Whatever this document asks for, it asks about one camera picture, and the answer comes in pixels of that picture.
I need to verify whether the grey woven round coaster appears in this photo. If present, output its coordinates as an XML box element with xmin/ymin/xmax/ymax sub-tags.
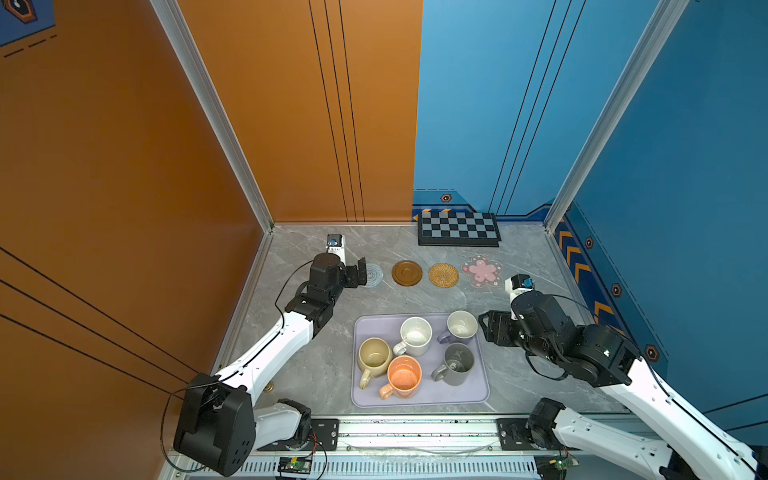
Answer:
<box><xmin>364</xmin><ymin>264</ymin><xmax>384</xmax><ymax>288</ymax></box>

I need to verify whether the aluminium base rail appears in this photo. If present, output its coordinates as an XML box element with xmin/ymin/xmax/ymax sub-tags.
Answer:
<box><xmin>158</xmin><ymin>412</ymin><xmax>685</xmax><ymax>480</ymax></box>

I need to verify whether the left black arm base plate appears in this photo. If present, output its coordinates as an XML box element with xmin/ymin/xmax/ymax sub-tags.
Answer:
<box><xmin>259</xmin><ymin>417</ymin><xmax>340</xmax><ymax>452</ymax></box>

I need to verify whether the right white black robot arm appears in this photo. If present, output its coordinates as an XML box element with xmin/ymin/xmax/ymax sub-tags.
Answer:
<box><xmin>479</xmin><ymin>288</ymin><xmax>767</xmax><ymax>479</ymax></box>

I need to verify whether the left green circuit board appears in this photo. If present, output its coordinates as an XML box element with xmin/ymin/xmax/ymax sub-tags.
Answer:
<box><xmin>275</xmin><ymin>457</ymin><xmax>313</xmax><ymax>479</ymax></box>

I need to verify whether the orange ceramic mug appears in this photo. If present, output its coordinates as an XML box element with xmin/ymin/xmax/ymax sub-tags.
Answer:
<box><xmin>378</xmin><ymin>355</ymin><xmax>422</xmax><ymax>400</ymax></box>

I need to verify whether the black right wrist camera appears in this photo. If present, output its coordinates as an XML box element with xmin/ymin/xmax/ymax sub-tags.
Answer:
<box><xmin>504</xmin><ymin>274</ymin><xmax>535</xmax><ymax>302</ymax></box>

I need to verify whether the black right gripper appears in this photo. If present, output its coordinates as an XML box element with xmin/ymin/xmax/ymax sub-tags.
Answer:
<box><xmin>473</xmin><ymin>309</ymin><xmax>559</xmax><ymax>366</ymax></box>

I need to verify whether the purple white ceramic mug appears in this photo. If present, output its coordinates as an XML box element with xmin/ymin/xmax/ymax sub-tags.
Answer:
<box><xmin>437</xmin><ymin>310</ymin><xmax>479</xmax><ymax>344</ymax></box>

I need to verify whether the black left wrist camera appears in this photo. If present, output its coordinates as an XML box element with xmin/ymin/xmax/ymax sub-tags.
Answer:
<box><xmin>326</xmin><ymin>234</ymin><xmax>346</xmax><ymax>264</ymax></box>

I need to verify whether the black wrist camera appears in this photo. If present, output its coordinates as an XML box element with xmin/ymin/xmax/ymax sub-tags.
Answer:
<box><xmin>326</xmin><ymin>234</ymin><xmax>346</xmax><ymax>264</ymax></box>
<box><xmin>504</xmin><ymin>274</ymin><xmax>535</xmax><ymax>302</ymax></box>

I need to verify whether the aluminium corner post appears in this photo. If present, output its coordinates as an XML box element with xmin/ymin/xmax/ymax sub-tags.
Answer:
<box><xmin>543</xmin><ymin>0</ymin><xmax>689</xmax><ymax>234</ymax></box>
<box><xmin>149</xmin><ymin>0</ymin><xmax>275</xmax><ymax>233</ymax></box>

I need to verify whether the grey ceramic mug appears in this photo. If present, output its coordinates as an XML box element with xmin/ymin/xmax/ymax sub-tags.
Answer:
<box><xmin>431</xmin><ymin>343</ymin><xmax>475</xmax><ymax>386</ymax></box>

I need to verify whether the pink cherry blossom coaster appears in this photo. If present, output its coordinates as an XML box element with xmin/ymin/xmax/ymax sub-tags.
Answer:
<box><xmin>461</xmin><ymin>255</ymin><xmax>503</xmax><ymax>288</ymax></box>

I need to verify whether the lavender rectangular tray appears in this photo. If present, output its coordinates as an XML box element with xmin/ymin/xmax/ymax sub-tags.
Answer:
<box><xmin>350</xmin><ymin>314</ymin><xmax>490</xmax><ymax>408</ymax></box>

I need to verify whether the aluminium corner post left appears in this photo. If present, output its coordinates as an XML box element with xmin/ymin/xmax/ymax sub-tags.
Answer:
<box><xmin>149</xmin><ymin>0</ymin><xmax>275</xmax><ymax>233</ymax></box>

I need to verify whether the black silver chessboard box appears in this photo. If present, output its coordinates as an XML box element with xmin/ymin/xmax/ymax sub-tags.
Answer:
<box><xmin>416</xmin><ymin>210</ymin><xmax>501</xmax><ymax>247</ymax></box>

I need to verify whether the right small circuit board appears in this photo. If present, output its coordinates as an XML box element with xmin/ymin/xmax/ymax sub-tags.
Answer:
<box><xmin>534</xmin><ymin>456</ymin><xmax>579</xmax><ymax>480</ymax></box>

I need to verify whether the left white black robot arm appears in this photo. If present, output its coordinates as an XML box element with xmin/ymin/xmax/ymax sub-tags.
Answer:
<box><xmin>173</xmin><ymin>247</ymin><xmax>368</xmax><ymax>477</ymax></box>

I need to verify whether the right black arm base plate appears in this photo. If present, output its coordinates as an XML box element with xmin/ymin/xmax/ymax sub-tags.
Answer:
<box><xmin>495</xmin><ymin>417</ymin><xmax>565</xmax><ymax>451</ymax></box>

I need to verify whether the aluminium corner post right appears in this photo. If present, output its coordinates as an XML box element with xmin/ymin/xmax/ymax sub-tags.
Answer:
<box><xmin>543</xmin><ymin>0</ymin><xmax>689</xmax><ymax>234</ymax></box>

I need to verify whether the woven rattan round coaster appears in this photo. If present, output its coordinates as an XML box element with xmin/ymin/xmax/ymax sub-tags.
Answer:
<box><xmin>428</xmin><ymin>263</ymin><xmax>460</xmax><ymax>289</ymax></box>

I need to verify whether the brown wooden round coaster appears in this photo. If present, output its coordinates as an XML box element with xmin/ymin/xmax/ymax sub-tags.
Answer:
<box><xmin>391</xmin><ymin>260</ymin><xmax>423</xmax><ymax>287</ymax></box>

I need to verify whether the yellow ceramic mug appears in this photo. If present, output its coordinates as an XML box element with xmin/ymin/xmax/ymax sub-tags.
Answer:
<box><xmin>357</xmin><ymin>337</ymin><xmax>394</xmax><ymax>389</ymax></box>

